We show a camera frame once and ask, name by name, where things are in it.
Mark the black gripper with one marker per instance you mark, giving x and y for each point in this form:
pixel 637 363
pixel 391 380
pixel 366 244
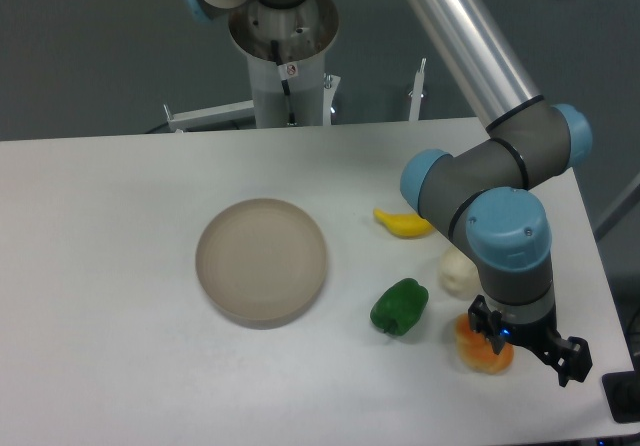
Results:
pixel 533 327

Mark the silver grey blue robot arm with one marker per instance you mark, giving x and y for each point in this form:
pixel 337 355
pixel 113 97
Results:
pixel 481 200

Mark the white toy garlic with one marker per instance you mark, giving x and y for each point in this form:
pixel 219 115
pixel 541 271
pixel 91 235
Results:
pixel 458 275

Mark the orange toy fruit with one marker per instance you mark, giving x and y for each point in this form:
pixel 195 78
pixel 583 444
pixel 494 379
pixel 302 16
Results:
pixel 476 351

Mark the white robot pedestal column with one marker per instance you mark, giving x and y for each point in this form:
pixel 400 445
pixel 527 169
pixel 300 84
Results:
pixel 285 50

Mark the beige round plate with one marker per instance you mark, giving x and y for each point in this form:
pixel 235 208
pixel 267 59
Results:
pixel 262 262

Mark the black device at table edge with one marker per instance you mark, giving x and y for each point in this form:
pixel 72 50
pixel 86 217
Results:
pixel 622 394

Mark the white metal frame post right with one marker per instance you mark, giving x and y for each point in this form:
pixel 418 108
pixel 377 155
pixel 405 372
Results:
pixel 417 92

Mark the grey metal stand leg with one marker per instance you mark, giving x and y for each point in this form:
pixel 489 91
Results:
pixel 621 205

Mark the green toy bell pepper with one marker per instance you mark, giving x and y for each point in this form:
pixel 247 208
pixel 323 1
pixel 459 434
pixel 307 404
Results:
pixel 400 307

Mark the white metal frame bracket left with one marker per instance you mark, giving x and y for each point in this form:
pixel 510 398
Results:
pixel 208 117

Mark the yellow toy banana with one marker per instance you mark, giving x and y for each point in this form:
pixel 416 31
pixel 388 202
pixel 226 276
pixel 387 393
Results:
pixel 405 225

